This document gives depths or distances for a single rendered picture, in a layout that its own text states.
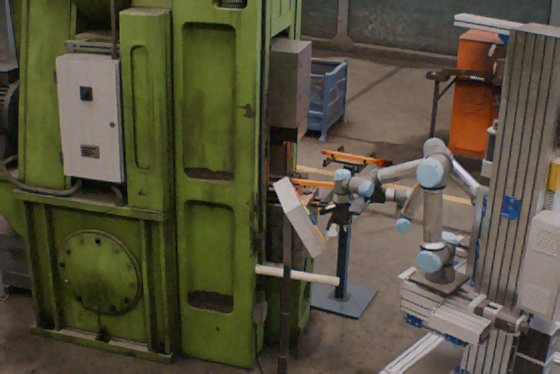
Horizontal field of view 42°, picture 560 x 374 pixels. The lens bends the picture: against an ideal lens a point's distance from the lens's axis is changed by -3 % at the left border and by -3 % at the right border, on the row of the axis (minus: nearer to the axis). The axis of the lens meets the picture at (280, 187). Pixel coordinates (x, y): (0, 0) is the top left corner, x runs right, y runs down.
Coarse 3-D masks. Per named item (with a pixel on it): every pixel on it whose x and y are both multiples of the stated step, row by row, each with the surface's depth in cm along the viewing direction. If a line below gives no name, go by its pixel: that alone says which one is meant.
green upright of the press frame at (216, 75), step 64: (192, 0) 347; (256, 0) 339; (192, 64) 365; (256, 64) 351; (192, 128) 377; (256, 128) 364; (192, 192) 384; (256, 192) 379; (192, 256) 405; (256, 256) 395; (192, 320) 415
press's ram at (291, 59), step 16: (272, 48) 376; (288, 48) 377; (304, 48) 380; (272, 64) 374; (288, 64) 372; (304, 64) 385; (272, 80) 378; (288, 80) 375; (304, 80) 390; (272, 96) 381; (288, 96) 379; (304, 96) 394; (272, 112) 384; (288, 112) 382; (304, 112) 399
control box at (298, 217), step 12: (288, 180) 363; (276, 192) 359; (288, 192) 352; (288, 204) 342; (300, 204) 338; (288, 216) 338; (300, 216) 339; (300, 228) 342; (312, 228) 343; (312, 240) 345; (312, 252) 348
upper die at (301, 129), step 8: (304, 120) 402; (272, 128) 393; (280, 128) 392; (288, 128) 391; (296, 128) 389; (304, 128) 404; (272, 136) 395; (280, 136) 393; (288, 136) 392; (296, 136) 391
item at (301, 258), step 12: (312, 192) 423; (276, 204) 406; (276, 216) 408; (276, 228) 414; (276, 240) 417; (300, 240) 409; (276, 252) 420; (300, 252) 412; (276, 264) 422; (300, 264) 415
